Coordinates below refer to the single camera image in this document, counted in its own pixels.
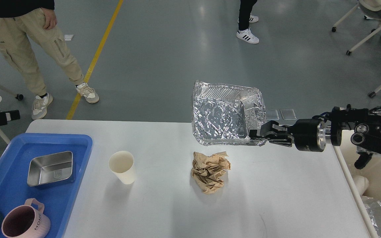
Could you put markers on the cream paper cup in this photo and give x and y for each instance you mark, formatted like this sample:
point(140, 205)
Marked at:
point(121, 164)

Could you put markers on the person in beige trousers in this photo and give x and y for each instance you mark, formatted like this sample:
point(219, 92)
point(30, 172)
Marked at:
point(25, 20)

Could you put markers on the clear floor plate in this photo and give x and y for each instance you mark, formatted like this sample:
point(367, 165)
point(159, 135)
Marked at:
point(272, 114)
point(288, 114)

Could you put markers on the aluminium foil tray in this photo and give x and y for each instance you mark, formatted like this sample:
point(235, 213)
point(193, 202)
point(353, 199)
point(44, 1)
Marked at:
point(224, 114)

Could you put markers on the pink mug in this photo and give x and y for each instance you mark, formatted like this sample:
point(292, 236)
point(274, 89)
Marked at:
point(26, 221)

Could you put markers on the clear floor plate right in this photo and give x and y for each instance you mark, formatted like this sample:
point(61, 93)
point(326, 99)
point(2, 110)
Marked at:
point(288, 114)

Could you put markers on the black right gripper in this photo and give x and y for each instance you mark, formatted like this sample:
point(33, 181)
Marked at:
point(305, 134)

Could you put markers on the metal rectangular tin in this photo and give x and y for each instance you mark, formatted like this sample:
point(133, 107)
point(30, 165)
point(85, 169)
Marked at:
point(51, 170)

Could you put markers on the foil tray inside bin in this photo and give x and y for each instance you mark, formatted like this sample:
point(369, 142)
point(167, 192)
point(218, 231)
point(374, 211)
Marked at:
point(373, 208)

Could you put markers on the clear floor plate left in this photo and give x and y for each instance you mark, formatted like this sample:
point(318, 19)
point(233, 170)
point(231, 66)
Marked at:
point(272, 114)

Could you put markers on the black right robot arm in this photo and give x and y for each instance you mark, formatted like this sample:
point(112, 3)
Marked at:
point(366, 124)

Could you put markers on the cream plastic bin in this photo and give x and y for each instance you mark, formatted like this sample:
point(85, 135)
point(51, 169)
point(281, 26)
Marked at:
point(347, 155)

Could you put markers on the person in black trousers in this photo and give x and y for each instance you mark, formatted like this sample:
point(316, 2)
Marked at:
point(245, 18)

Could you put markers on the blue plastic tray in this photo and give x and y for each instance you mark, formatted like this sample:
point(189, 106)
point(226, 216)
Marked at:
point(58, 198)

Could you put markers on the crumpled brown paper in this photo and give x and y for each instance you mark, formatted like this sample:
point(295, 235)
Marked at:
point(207, 170)

